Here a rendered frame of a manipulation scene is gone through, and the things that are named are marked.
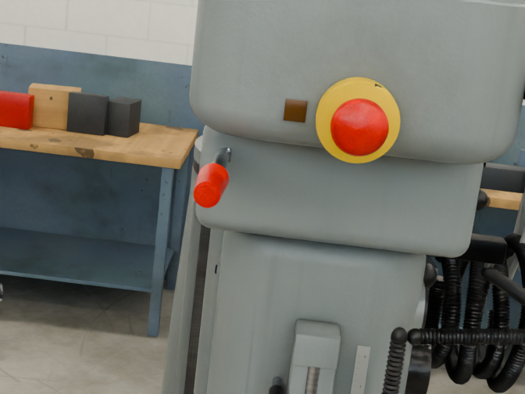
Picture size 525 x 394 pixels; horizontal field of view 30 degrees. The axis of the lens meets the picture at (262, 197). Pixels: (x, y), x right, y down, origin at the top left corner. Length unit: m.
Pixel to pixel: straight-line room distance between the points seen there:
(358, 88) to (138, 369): 3.76
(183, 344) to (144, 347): 3.20
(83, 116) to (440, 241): 4.02
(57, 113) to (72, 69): 0.51
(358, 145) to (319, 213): 0.17
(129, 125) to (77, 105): 0.26
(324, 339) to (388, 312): 0.07
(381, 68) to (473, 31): 0.07
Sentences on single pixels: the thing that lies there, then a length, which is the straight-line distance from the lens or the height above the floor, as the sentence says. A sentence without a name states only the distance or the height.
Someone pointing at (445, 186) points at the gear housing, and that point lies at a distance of 0.84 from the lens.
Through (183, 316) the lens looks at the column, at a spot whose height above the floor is 1.35.
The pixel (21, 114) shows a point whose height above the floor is 0.95.
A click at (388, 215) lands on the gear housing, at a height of 1.66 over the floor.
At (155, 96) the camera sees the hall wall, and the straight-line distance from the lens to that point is 5.24.
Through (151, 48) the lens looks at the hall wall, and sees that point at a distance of 5.22.
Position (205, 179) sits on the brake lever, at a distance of 0.69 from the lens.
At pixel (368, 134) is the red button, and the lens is 0.67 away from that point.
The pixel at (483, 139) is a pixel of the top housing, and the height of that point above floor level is 1.75.
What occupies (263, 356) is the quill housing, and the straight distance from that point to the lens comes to 0.92.
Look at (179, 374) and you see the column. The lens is 1.44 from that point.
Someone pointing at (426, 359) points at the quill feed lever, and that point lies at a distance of 1.05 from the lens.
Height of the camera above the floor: 1.88
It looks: 15 degrees down
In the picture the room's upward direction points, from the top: 7 degrees clockwise
